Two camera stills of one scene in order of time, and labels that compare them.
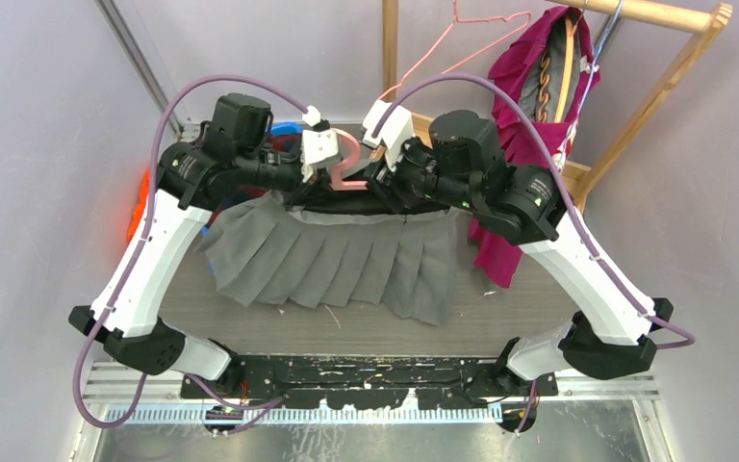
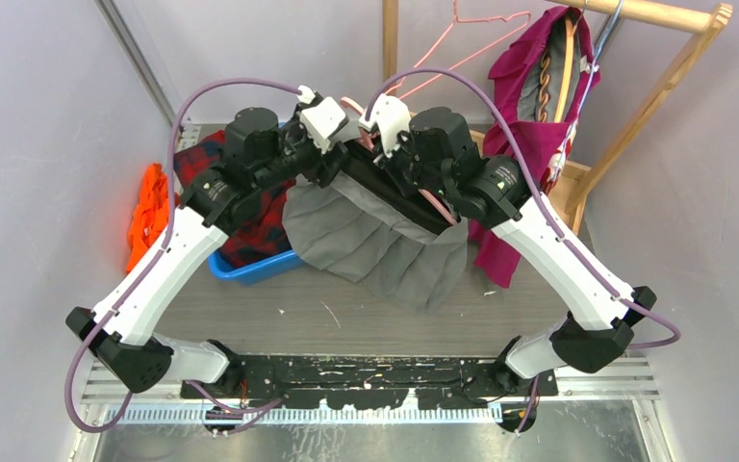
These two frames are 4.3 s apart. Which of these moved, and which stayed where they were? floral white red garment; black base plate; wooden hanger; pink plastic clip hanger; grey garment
Moved: pink plastic clip hanger; grey garment; floral white red garment
Stayed: black base plate; wooden hanger
